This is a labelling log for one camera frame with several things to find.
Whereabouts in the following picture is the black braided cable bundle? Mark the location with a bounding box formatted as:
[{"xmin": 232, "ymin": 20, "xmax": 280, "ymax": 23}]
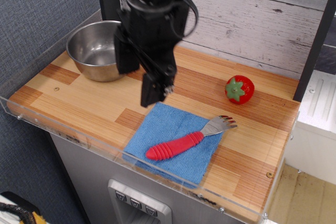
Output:
[{"xmin": 0, "ymin": 202, "xmax": 36, "ymax": 224}]

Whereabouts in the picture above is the blue folded cloth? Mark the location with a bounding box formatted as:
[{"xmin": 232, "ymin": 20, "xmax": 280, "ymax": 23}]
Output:
[{"xmin": 122, "ymin": 103, "xmax": 223, "ymax": 188}]

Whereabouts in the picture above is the red handled metal fork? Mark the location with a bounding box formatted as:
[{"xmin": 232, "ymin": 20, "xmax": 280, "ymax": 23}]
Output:
[{"xmin": 145, "ymin": 115, "xmax": 237, "ymax": 161}]

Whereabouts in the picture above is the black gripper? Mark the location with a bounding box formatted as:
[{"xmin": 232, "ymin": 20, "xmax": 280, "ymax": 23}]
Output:
[{"xmin": 114, "ymin": 0, "xmax": 190, "ymax": 108}]

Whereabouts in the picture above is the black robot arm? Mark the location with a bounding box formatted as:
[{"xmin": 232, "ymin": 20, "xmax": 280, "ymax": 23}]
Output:
[{"xmin": 114, "ymin": 0, "xmax": 198, "ymax": 108}]

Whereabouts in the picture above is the silver dispenser button panel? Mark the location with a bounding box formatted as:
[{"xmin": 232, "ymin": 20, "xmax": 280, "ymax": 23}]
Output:
[{"xmin": 108, "ymin": 179, "xmax": 173, "ymax": 223}]

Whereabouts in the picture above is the grey toy fridge cabinet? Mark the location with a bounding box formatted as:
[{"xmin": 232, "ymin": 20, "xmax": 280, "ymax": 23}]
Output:
[{"xmin": 51, "ymin": 134, "xmax": 240, "ymax": 223}]

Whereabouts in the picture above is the red toy strawberry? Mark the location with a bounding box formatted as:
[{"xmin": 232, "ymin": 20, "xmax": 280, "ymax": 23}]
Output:
[{"xmin": 225, "ymin": 75, "xmax": 255, "ymax": 104}]

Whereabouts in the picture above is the right black frame post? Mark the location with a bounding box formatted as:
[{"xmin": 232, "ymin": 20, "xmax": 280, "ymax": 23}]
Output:
[{"xmin": 293, "ymin": 0, "xmax": 335, "ymax": 102}]

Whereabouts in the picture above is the white toy sink unit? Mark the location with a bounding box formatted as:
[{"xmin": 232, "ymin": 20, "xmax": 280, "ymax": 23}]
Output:
[{"xmin": 284, "ymin": 70, "xmax": 335, "ymax": 184}]

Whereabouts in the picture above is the stainless steel bowl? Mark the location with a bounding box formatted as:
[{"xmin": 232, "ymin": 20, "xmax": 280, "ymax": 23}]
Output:
[{"xmin": 66, "ymin": 20, "xmax": 124, "ymax": 82}]

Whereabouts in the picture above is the yellow tape piece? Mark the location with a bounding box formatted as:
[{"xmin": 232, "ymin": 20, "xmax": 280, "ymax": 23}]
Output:
[{"xmin": 32, "ymin": 212, "xmax": 48, "ymax": 224}]

